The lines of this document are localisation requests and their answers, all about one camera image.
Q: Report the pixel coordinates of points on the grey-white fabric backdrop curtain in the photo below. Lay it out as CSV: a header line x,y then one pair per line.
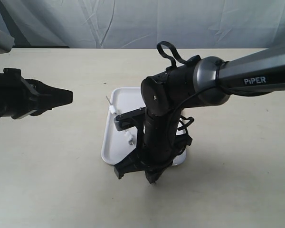
x,y
144,23

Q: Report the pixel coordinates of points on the white rectangular plastic tray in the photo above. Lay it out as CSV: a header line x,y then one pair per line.
x,y
115,145

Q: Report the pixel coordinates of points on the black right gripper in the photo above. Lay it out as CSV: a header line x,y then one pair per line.
x,y
137,161

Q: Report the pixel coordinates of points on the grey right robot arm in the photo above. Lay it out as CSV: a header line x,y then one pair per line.
x,y
162,130

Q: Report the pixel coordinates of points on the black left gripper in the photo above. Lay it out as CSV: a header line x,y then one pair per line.
x,y
21,97

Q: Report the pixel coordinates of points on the white marshmallow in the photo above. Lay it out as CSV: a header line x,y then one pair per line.
x,y
113,110

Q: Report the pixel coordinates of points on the white marshmallow handle end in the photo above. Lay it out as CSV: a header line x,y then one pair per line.
x,y
129,137

